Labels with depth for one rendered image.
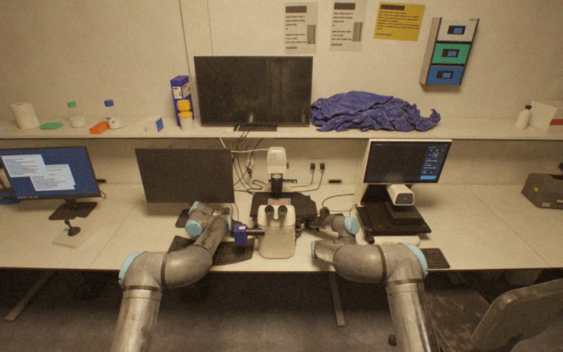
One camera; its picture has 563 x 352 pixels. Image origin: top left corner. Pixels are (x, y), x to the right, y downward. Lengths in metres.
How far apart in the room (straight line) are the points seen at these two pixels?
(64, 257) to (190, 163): 0.87
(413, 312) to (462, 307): 1.10
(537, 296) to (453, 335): 0.51
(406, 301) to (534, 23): 2.12
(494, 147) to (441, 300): 1.24
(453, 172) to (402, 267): 1.69
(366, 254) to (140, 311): 0.68
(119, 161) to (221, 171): 1.04
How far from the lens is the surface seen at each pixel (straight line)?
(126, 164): 2.42
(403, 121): 1.92
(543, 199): 2.64
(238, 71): 1.81
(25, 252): 2.17
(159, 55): 2.18
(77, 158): 2.05
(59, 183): 2.19
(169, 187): 1.75
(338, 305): 2.30
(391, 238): 1.74
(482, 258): 1.94
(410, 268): 0.94
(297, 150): 2.07
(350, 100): 1.92
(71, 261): 1.94
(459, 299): 2.04
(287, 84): 1.80
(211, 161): 1.60
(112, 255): 1.85
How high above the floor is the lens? 1.89
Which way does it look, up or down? 30 degrees down
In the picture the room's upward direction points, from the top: straight up
